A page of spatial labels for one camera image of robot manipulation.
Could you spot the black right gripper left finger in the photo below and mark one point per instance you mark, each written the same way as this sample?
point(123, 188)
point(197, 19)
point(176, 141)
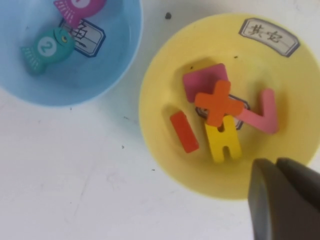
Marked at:
point(272, 212)

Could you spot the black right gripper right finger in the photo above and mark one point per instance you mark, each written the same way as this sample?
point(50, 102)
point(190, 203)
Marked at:
point(305, 182)

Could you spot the red minus bar piece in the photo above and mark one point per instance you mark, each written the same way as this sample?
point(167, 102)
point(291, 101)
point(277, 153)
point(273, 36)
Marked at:
point(185, 132)

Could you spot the yellow plastic bowl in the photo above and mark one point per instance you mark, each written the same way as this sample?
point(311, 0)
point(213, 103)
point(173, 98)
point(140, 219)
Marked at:
point(287, 112)

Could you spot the pink greater-than sign piece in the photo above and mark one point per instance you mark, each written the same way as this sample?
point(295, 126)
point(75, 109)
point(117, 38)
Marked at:
point(267, 117)

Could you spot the yellow equals sign piece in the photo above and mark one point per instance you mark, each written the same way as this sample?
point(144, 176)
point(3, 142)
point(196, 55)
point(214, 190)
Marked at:
point(222, 142)

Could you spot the orange plus sign piece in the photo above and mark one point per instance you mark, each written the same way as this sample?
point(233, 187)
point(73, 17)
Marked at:
point(217, 105)

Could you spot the magenta rectangle piece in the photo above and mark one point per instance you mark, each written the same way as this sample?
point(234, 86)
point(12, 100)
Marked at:
point(200, 80)

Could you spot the blue plastic bowl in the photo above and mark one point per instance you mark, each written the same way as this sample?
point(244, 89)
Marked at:
point(112, 75)

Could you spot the paper label inside blue bowl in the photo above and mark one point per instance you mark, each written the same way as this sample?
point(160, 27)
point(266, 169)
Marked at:
point(90, 42)

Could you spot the teal fish piece two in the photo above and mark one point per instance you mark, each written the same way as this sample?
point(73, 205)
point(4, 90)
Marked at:
point(50, 52)

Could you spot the magenta fish piece one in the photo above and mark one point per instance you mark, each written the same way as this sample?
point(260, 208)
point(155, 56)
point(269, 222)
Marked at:
point(82, 10)

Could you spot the paper label on yellow rim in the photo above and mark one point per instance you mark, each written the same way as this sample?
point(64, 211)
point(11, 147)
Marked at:
point(268, 37)

